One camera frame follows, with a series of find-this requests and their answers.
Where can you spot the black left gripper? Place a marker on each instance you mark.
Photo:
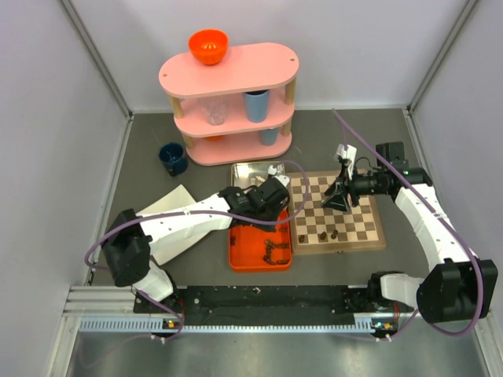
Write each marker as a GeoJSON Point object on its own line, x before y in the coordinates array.
{"type": "Point", "coordinates": [277, 208]}

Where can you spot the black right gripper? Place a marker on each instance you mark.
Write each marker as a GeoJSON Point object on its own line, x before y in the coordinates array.
{"type": "Point", "coordinates": [337, 201]}

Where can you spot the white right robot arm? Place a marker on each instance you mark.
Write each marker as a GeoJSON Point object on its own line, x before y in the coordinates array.
{"type": "Point", "coordinates": [459, 285]}

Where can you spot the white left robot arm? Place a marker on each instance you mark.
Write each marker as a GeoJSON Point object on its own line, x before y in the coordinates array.
{"type": "Point", "coordinates": [129, 242]}

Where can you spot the wooden chess board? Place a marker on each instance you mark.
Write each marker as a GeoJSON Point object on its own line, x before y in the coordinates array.
{"type": "Point", "coordinates": [360, 229]}

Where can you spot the orange tin box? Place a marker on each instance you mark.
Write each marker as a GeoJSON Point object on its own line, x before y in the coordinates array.
{"type": "Point", "coordinates": [252, 250]}

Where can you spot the blue cup bottom shelf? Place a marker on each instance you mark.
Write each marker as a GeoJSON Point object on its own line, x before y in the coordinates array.
{"type": "Point", "coordinates": [268, 137]}

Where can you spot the blue cup shelf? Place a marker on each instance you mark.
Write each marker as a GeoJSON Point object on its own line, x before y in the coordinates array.
{"type": "Point", "coordinates": [268, 137]}
{"type": "Point", "coordinates": [256, 105]}

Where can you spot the white paper sheet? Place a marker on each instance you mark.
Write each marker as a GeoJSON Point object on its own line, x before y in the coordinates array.
{"type": "Point", "coordinates": [162, 251]}

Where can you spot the pink three-tier shelf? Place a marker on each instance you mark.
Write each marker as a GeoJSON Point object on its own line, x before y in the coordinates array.
{"type": "Point", "coordinates": [246, 68]}

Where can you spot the blue cup middle shelf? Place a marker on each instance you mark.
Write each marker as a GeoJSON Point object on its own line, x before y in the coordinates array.
{"type": "Point", "coordinates": [256, 105]}

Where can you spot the dark blue mug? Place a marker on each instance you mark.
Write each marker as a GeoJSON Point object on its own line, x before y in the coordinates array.
{"type": "Point", "coordinates": [174, 158]}

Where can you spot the clear glass cup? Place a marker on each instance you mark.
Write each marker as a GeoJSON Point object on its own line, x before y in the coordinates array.
{"type": "Point", "coordinates": [215, 109]}

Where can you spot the orange bowl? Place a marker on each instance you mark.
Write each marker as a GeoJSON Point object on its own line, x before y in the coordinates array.
{"type": "Point", "coordinates": [209, 46]}

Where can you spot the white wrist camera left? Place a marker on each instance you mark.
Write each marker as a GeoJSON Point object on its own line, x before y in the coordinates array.
{"type": "Point", "coordinates": [278, 171]}

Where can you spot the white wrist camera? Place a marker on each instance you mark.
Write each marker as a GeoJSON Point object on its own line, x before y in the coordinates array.
{"type": "Point", "coordinates": [346, 155]}
{"type": "Point", "coordinates": [278, 171]}

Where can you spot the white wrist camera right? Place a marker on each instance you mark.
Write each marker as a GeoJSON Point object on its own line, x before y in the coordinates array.
{"type": "Point", "coordinates": [346, 155]}

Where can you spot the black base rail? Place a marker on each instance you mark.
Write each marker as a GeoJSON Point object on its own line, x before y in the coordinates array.
{"type": "Point", "coordinates": [276, 305]}

